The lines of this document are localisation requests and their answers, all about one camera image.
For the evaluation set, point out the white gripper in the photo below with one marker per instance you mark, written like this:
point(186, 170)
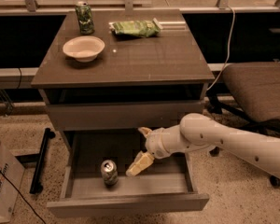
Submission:
point(156, 144)

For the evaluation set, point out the silver 7up can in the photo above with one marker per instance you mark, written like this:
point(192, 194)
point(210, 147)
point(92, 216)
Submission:
point(109, 172)

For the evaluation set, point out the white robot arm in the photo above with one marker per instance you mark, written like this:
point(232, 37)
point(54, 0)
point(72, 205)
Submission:
point(195, 132)

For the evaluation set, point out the closed grey top drawer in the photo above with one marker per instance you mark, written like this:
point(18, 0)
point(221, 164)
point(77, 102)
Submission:
point(76, 117)

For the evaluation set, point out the open grey middle drawer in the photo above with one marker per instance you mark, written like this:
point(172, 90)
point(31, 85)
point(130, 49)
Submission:
point(166, 186)

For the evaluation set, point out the grey drawer cabinet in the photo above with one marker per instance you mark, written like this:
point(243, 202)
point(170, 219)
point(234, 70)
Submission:
point(165, 68)

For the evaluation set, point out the green soda can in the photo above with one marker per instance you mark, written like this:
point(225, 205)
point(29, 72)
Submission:
point(84, 17)

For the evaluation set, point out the white bowl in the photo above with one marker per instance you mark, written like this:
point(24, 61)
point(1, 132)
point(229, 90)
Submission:
point(84, 48)

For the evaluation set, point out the black metal bar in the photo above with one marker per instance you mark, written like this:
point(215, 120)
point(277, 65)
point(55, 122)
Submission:
point(36, 186)

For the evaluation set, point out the green chip bag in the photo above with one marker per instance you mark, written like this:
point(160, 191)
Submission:
point(136, 28)

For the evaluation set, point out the grey office chair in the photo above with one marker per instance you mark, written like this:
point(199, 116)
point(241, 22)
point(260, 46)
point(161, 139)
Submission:
point(255, 87)

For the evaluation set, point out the cardboard box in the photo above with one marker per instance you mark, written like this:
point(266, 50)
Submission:
point(11, 172)

